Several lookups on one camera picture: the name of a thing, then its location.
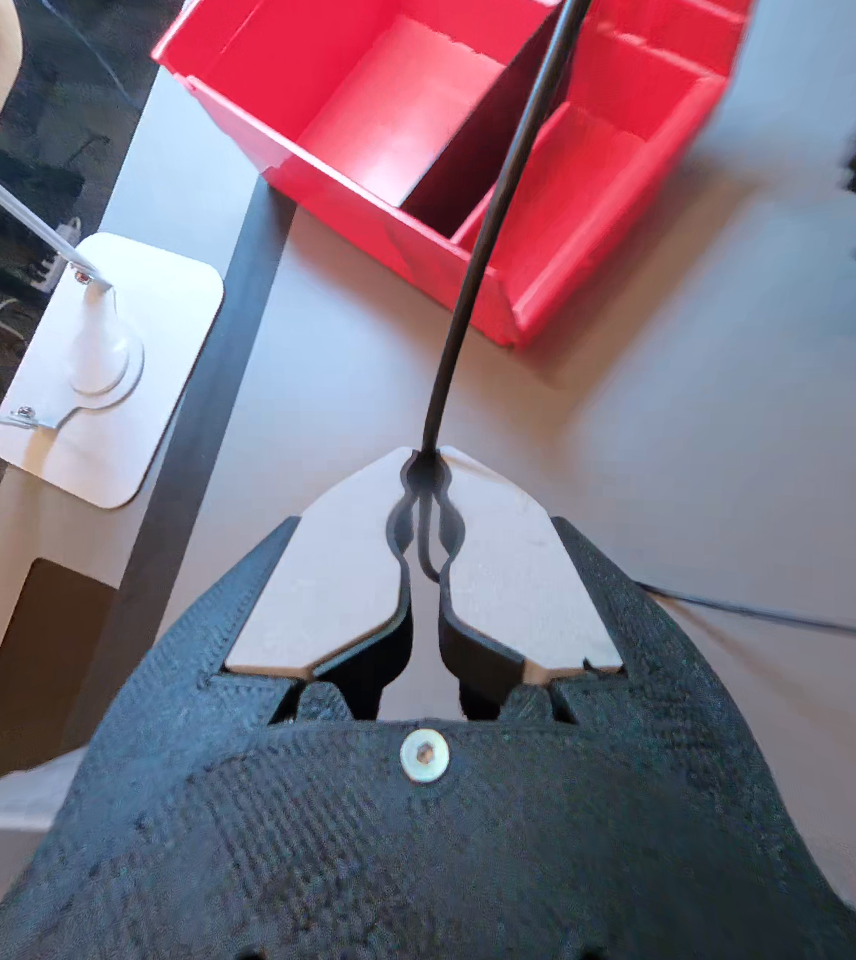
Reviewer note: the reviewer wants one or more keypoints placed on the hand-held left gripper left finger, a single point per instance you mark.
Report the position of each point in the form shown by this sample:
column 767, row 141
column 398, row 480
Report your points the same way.
column 323, row 585

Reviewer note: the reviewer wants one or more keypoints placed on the white document stand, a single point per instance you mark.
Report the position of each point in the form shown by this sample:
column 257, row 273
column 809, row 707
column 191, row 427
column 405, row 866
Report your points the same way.
column 157, row 315

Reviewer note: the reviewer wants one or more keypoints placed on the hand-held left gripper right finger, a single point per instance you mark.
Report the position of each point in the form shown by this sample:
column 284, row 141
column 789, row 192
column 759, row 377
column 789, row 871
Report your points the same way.
column 533, row 585

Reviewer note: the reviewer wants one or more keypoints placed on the black bin divider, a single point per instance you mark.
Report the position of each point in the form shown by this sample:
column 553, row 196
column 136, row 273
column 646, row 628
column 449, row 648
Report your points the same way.
column 465, row 172

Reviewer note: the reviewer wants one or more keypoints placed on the small red plastic bin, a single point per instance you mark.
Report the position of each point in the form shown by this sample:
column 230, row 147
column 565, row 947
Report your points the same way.
column 368, row 112

